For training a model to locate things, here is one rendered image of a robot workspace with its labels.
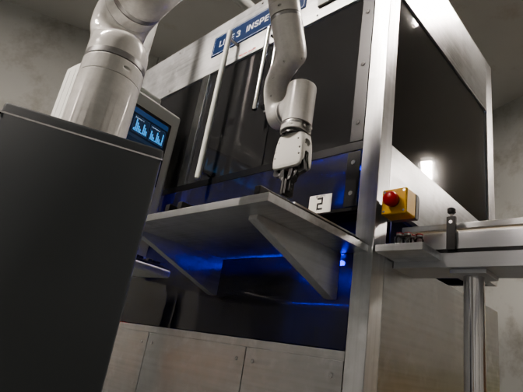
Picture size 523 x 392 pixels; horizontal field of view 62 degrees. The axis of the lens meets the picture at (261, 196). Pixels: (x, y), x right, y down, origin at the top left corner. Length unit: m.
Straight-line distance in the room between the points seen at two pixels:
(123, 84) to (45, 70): 4.10
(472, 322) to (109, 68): 1.00
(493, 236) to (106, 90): 0.94
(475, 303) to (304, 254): 0.43
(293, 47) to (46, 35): 4.13
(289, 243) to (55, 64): 4.19
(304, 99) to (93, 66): 0.56
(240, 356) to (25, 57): 4.13
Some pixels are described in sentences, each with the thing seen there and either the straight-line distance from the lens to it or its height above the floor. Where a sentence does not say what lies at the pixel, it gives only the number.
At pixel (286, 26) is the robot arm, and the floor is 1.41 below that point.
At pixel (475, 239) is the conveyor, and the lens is 1.22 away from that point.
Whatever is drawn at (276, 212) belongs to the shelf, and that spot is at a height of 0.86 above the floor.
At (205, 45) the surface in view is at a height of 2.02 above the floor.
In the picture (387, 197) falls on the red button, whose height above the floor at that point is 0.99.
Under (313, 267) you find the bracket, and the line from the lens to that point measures 1.15.
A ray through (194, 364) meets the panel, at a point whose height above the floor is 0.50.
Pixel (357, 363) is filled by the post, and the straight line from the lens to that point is 1.18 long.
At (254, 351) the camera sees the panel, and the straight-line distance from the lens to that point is 1.40.
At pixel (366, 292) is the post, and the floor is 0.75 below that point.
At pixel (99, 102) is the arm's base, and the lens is 0.86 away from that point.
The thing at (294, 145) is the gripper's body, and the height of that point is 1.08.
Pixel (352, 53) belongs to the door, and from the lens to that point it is 1.61.
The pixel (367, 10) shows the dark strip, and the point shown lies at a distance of 1.68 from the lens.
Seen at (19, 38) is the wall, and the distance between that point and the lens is 5.16.
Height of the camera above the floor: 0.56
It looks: 20 degrees up
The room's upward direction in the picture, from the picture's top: 10 degrees clockwise
